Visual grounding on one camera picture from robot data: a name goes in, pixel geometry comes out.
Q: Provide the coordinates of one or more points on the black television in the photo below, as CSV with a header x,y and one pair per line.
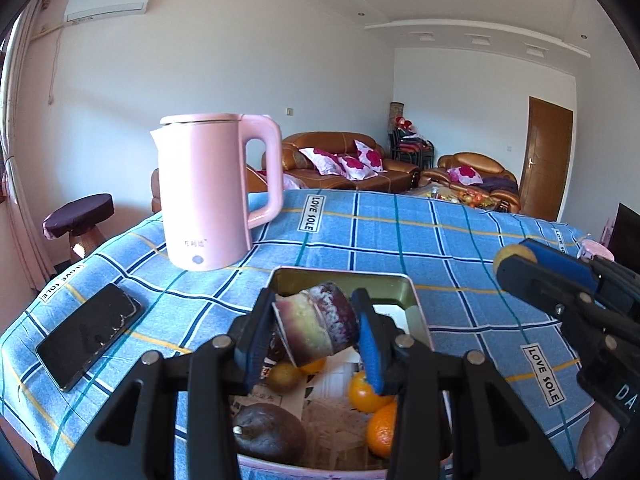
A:
x,y
627,232

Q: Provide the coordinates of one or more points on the purple sugarcane piece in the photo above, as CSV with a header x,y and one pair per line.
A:
x,y
315,320

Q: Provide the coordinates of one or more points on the tall brown vase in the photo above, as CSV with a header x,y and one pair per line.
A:
x,y
397,115

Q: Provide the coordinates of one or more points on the person's right hand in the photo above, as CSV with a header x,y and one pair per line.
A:
x,y
600,440

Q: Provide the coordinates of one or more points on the blue plaid tablecloth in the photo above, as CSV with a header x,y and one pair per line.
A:
x,y
450,260

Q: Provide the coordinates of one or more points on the white sheer curtain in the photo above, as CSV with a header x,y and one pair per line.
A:
x,y
22,160

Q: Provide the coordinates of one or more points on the white air conditioner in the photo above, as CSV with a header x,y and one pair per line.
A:
x,y
107,2

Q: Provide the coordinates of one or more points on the long brown leather sofa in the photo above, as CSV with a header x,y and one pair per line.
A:
x,y
325,140

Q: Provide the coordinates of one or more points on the stacked black chairs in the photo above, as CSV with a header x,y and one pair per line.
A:
x,y
412,147

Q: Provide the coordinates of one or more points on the small oval kumquat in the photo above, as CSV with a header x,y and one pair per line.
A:
x,y
362,392
312,366

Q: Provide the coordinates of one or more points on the small yellowish longan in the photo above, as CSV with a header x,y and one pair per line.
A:
x,y
502,255

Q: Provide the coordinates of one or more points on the brown wooden door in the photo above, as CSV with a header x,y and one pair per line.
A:
x,y
545,160

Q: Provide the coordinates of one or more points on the pink tin box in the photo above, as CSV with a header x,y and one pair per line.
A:
x,y
400,290

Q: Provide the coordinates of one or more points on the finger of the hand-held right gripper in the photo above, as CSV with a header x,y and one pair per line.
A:
x,y
530,280
560,262

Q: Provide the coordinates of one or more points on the pink electric kettle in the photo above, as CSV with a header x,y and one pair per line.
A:
x,y
205,195

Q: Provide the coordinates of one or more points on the white pillow red flowers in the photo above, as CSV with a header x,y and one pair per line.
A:
x,y
322,161
357,167
465,174
370,156

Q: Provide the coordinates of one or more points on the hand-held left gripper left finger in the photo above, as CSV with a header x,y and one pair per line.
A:
x,y
255,342

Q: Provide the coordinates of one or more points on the printed paper leaflet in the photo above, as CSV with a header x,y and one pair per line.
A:
x,y
330,410

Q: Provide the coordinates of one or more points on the stool with purple cushion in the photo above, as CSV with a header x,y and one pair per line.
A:
x,y
77,212

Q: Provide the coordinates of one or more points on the green kiwi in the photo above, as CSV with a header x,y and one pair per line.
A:
x,y
283,377

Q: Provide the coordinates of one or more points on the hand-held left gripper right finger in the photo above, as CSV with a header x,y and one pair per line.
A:
x,y
372,352

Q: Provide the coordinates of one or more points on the red plush toy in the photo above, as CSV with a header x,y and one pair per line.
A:
x,y
406,124

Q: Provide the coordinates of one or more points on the black smartphone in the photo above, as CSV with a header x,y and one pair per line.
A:
x,y
87,335

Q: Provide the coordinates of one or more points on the purple blanket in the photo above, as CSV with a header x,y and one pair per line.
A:
x,y
500,183

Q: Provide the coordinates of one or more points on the purple passion fruit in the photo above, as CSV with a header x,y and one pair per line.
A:
x,y
270,432

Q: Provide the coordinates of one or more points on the brown leather armchair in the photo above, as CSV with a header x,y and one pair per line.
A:
x,y
475,160
155,190

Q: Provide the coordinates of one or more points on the pink cartoon cup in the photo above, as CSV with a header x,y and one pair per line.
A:
x,y
595,248

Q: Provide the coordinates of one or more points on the coffee table with snacks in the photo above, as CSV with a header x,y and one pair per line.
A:
x,y
455,196

